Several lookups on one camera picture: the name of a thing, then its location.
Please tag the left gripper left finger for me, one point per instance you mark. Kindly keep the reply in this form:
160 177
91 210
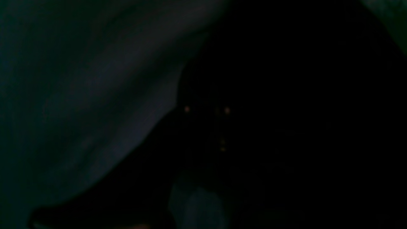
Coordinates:
135 194

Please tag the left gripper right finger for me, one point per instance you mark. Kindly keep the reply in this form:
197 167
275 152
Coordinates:
317 166

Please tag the dark grey T-shirt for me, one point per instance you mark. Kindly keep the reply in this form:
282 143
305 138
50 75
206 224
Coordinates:
84 82

